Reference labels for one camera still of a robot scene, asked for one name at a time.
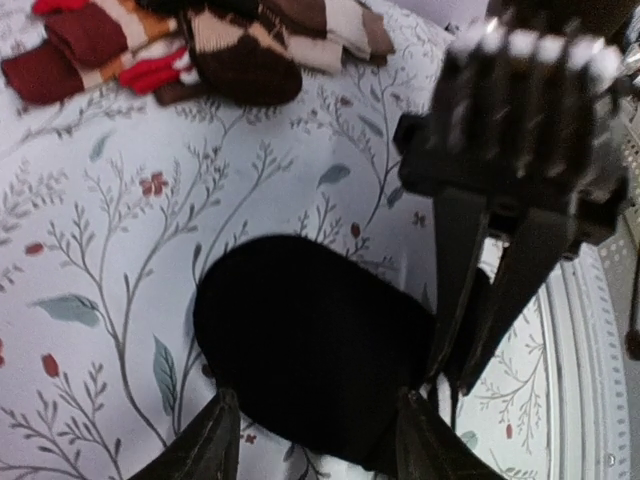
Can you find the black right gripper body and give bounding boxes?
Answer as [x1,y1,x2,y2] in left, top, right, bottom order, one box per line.
[394,13,629,258]

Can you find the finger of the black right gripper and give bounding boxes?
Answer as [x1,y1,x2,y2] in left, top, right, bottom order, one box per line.
[458,209,579,395]
[427,188,488,380]

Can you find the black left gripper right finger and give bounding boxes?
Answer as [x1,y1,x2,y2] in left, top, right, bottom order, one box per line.
[396,389,502,480]

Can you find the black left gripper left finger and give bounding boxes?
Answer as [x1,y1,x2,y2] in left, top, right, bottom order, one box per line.
[131,388,241,480]

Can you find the black sock with white stripes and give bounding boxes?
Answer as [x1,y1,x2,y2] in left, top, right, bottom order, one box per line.
[193,235,436,479]

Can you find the maroon orange striped socks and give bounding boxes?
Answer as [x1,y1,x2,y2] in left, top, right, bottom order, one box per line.
[1,1,177,105]

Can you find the cream and brown sock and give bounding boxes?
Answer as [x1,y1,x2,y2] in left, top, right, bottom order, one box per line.
[260,1,395,74]

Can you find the floral tablecloth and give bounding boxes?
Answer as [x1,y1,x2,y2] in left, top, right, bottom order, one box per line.
[0,0,566,480]

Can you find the brown argyle sock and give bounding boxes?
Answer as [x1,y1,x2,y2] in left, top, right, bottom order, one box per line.
[154,3,303,107]

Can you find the red sock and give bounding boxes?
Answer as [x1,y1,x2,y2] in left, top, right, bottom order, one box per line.
[32,1,186,93]

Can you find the aluminium front rail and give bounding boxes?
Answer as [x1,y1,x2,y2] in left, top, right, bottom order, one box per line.
[539,245,632,479]

